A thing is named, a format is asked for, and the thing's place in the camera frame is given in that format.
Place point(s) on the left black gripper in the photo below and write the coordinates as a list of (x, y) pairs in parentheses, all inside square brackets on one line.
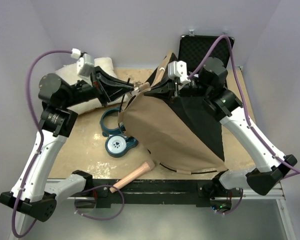
[(108, 88)]

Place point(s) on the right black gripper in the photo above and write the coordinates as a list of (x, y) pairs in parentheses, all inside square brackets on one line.
[(174, 88)]

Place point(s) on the tan fabric pet tent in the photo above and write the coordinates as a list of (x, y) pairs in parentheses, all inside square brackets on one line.
[(155, 122)]

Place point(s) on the black tent pole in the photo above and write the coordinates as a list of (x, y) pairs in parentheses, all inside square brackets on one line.
[(120, 108), (187, 160)]

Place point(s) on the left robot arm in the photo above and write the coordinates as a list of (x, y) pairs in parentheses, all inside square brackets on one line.
[(30, 195)]

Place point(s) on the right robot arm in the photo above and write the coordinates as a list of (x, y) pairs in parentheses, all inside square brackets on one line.
[(271, 165)]

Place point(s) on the white fluffy pillow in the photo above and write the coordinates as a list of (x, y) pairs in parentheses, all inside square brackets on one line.
[(84, 98)]

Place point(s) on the black poker chip case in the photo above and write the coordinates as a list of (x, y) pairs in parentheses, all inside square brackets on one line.
[(193, 48)]

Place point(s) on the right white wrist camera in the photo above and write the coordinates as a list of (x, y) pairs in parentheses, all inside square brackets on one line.
[(178, 69)]

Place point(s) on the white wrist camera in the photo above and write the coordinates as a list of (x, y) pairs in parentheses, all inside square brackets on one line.
[(84, 63), (178, 69)]

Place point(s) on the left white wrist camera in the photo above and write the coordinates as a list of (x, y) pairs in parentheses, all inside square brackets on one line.
[(84, 63)]

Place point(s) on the beige plastic handle toy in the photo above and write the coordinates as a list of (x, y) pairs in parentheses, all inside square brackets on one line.
[(147, 166)]

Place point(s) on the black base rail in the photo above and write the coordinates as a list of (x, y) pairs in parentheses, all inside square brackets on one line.
[(158, 192)]

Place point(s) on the aluminium frame rail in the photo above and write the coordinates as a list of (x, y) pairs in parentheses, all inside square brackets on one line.
[(274, 193)]

